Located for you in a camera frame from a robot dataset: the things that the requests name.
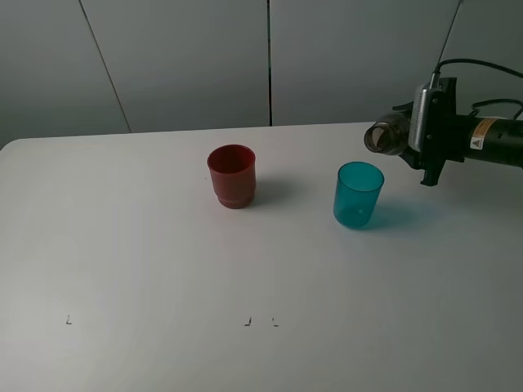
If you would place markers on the teal translucent plastic cup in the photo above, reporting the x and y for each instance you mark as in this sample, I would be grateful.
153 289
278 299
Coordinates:
358 187

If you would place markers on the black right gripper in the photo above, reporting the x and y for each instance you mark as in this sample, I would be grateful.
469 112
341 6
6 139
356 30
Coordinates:
447 131

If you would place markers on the smoky translucent water bottle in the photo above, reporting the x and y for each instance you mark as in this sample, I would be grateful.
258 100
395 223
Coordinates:
388 135

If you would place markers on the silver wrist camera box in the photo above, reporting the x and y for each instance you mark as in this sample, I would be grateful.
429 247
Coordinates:
418 122

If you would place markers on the red plastic cup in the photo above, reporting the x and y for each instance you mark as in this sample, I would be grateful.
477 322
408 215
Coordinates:
233 175

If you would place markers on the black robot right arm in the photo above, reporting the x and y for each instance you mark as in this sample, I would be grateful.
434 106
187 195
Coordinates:
489 140

